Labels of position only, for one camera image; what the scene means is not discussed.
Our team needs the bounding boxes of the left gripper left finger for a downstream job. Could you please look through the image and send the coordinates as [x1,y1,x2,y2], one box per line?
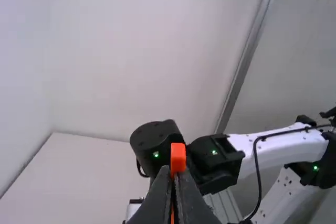
[128,165,175,224]

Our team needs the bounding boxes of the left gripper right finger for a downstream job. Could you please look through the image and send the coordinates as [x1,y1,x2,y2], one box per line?
[174,169,222,224]

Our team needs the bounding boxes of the silver rails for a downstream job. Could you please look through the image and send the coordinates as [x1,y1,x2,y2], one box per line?
[125,189,244,224]

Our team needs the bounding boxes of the black cable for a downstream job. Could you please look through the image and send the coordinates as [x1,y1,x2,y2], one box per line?
[240,136,266,222]
[134,155,149,180]

